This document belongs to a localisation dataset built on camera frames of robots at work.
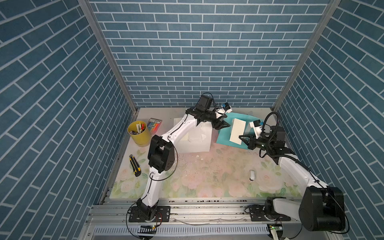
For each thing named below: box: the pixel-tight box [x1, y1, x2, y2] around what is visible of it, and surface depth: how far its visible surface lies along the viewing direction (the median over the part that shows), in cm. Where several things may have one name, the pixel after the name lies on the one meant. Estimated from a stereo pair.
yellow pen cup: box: [127, 120, 151, 147], surface depth 94 cm
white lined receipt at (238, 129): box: [229, 118, 246, 145], surface depth 83 cm
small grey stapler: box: [249, 169, 255, 182], surface depth 86 cm
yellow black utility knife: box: [129, 154, 142, 177], surface depth 91 cm
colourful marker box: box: [147, 117, 163, 135], surface depth 113 cm
